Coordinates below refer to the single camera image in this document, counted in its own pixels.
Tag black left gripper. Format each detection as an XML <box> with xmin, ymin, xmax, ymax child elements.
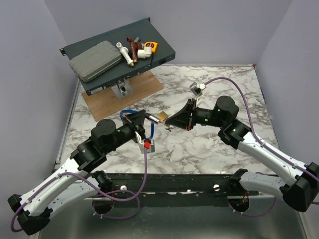
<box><xmin>105</xmin><ymin>112</ymin><xmax>147</xmax><ymax>154</ymax></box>

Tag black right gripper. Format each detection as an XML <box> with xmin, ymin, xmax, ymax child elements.
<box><xmin>165</xmin><ymin>99</ymin><xmax>225</xmax><ymax>131</ymax></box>

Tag blue cable lock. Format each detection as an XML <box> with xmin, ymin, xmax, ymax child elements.
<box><xmin>120</xmin><ymin>109</ymin><xmax>160</xmax><ymax>140</ymax></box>

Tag brass padlock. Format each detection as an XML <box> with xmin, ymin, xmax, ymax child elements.
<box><xmin>157</xmin><ymin>111</ymin><xmax>168</xmax><ymax>122</ymax></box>

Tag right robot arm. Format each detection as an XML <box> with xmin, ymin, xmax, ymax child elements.
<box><xmin>165</xmin><ymin>96</ymin><xmax>319</xmax><ymax>212</ymax></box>

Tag white pvc elbow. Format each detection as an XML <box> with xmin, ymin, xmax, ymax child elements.
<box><xmin>137</xmin><ymin>46</ymin><xmax>152</xmax><ymax>59</ymax></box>

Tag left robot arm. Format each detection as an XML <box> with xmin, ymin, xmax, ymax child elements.
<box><xmin>7</xmin><ymin>110</ymin><xmax>149</xmax><ymax>236</ymax></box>

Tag silver keys on table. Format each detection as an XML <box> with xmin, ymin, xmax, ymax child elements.
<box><xmin>166</xmin><ymin>150</ymin><xmax>174</xmax><ymax>160</ymax></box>

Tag wooden board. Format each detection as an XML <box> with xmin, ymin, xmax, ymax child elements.
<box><xmin>82</xmin><ymin>71</ymin><xmax>163</xmax><ymax>121</ymax></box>

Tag white pvc pipe fitting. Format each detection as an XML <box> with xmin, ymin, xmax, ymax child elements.
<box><xmin>116</xmin><ymin>42</ymin><xmax>134</xmax><ymax>67</ymax></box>

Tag grey plastic tool case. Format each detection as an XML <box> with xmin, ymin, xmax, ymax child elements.
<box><xmin>69</xmin><ymin>41</ymin><xmax>122</xmax><ymax>83</ymax></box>

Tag brown pipe valve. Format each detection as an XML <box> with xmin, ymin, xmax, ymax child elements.
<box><xmin>126</xmin><ymin>37</ymin><xmax>143</xmax><ymax>63</ymax></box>

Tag yellow tape measure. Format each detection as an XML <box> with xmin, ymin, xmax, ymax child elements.
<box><xmin>144</xmin><ymin>41</ymin><xmax>159</xmax><ymax>54</ymax></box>

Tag dark teal rack shelf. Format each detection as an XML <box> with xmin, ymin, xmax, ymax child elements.
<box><xmin>60</xmin><ymin>18</ymin><xmax>175</xmax><ymax>96</ymax></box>

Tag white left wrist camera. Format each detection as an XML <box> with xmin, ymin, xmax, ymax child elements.
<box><xmin>135</xmin><ymin>132</ymin><xmax>155</xmax><ymax>154</ymax></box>

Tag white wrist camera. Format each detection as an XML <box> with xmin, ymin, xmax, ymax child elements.
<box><xmin>135</xmin><ymin>132</ymin><xmax>155</xmax><ymax>154</ymax></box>
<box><xmin>189</xmin><ymin>82</ymin><xmax>206</xmax><ymax>105</ymax></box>

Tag metal shelf stand bracket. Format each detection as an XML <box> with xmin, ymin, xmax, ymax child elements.
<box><xmin>111</xmin><ymin>83</ymin><xmax>133</xmax><ymax>99</ymax></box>

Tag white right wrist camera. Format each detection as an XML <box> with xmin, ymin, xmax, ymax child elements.
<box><xmin>189</xmin><ymin>82</ymin><xmax>206</xmax><ymax>105</ymax></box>

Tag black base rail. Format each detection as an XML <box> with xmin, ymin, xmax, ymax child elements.
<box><xmin>93</xmin><ymin>173</ymin><xmax>257</xmax><ymax>208</ymax></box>

